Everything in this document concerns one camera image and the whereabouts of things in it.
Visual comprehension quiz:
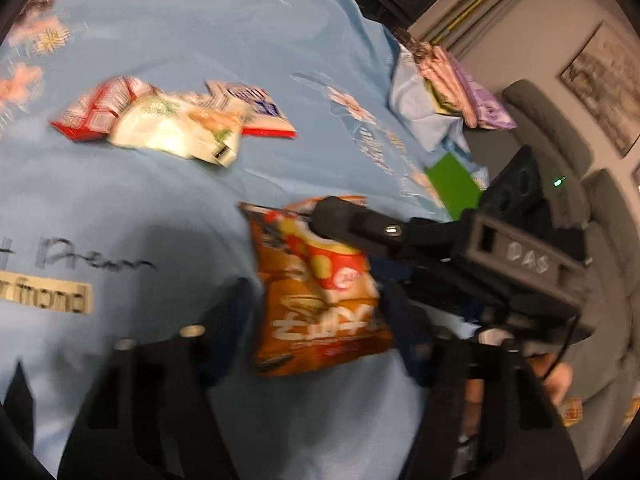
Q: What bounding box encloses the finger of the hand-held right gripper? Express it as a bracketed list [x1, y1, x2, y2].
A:
[399, 259, 507, 322]
[309, 196, 472, 267]

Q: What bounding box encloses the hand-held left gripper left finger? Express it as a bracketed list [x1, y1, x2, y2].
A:
[57, 277, 263, 480]

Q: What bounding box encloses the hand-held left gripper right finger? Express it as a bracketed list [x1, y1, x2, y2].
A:
[384, 280, 584, 480]

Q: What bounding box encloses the green card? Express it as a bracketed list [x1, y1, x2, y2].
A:
[424, 151, 485, 222]

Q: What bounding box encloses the orange sunflower seed packet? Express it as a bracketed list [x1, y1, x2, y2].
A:
[239, 195, 397, 379]

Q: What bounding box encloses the red-edged snack packet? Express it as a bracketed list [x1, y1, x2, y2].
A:
[204, 79, 298, 141]

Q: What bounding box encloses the pale green snack packet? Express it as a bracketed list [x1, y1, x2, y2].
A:
[106, 91, 242, 168]

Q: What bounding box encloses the red crinkled snack packet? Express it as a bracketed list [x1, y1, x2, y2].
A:
[50, 75, 157, 143]

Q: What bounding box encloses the person's right hand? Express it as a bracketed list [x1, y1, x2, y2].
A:
[526, 351, 576, 409]

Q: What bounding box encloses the grey sofa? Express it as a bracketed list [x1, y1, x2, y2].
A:
[499, 79, 640, 413]

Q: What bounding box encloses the blue floral bedsheet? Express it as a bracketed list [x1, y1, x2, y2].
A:
[0, 0, 488, 480]

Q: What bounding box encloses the purple folded cloth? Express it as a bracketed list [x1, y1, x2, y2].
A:
[449, 59, 519, 132]

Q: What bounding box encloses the dark patterned cloth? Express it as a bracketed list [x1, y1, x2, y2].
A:
[394, 26, 427, 57]

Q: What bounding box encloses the yellow pipe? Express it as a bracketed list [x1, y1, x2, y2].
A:
[429, 0, 532, 47]

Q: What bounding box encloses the framed wall picture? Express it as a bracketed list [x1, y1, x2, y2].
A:
[559, 19, 640, 159]

